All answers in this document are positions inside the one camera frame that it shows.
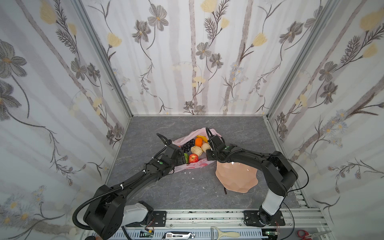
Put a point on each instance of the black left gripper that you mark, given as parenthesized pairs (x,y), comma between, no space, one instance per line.
(169,147)

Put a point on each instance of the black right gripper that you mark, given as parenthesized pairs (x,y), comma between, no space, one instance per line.
(214,143)

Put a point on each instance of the pink plastic bag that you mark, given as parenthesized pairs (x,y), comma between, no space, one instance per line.
(203,161)

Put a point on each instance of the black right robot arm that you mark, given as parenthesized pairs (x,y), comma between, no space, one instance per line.
(279,176)

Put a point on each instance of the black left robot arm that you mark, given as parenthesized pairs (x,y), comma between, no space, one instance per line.
(104,212)

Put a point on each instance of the yellow fake banana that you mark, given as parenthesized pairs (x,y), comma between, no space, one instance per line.
(204,139)

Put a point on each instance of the green fake fruit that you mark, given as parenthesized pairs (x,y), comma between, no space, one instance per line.
(186,156)

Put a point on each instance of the orange fake tangerine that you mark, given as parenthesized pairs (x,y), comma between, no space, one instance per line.
(199,142)

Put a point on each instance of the beige fake bun lower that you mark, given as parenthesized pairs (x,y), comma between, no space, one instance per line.
(205,147)

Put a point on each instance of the beige fake bun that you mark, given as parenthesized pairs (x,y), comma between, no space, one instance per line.
(197,150)
(205,147)

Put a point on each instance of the red fake apple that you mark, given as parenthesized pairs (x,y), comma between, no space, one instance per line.
(193,158)

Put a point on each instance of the beige fake bun upper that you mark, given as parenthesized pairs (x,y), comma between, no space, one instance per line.
(197,150)

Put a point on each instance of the black grape bunch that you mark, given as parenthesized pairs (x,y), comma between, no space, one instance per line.
(186,148)

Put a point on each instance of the peach plastic bowl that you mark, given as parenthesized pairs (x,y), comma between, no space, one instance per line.
(237,177)

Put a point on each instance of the white utility knife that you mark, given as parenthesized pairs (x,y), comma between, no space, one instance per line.
(177,235)

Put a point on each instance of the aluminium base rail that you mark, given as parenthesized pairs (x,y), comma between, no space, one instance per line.
(199,222)

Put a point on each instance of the cream handled peeler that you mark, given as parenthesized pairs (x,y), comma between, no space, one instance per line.
(217,234)

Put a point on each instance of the red handled scissors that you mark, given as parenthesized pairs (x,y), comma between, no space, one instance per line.
(304,235)

